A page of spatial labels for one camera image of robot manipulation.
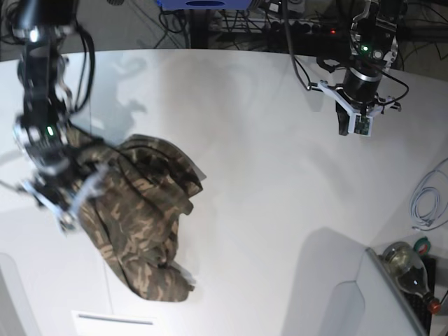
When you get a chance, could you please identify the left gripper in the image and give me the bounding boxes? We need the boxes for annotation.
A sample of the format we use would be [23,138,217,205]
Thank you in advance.
[310,66,402,137]

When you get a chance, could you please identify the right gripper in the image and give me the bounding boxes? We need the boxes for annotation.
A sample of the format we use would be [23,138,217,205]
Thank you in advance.
[15,139,109,235]

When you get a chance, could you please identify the camouflage t-shirt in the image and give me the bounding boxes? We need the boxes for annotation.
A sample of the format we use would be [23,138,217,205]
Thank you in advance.
[67,127,203,302]

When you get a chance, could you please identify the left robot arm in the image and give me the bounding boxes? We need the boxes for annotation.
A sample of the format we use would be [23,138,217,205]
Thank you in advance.
[309,1,410,137]

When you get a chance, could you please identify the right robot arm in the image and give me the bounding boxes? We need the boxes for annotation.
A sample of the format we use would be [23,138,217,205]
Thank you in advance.
[10,1,108,233]

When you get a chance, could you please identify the black power strip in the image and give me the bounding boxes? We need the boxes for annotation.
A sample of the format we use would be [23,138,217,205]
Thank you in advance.
[209,17,341,36]

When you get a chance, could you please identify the green tape roll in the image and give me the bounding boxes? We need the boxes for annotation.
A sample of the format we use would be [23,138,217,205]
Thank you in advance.
[413,237,431,256]

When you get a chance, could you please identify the clear plastic bottle red cap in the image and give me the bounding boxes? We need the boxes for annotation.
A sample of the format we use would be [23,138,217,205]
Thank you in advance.
[382,241,442,314]

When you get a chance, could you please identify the blue box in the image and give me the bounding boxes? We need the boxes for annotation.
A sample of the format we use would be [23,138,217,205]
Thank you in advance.
[156,0,251,11]

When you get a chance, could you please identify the white coiled cable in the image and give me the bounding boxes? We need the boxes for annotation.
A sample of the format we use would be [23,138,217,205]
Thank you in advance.
[409,170,448,231]

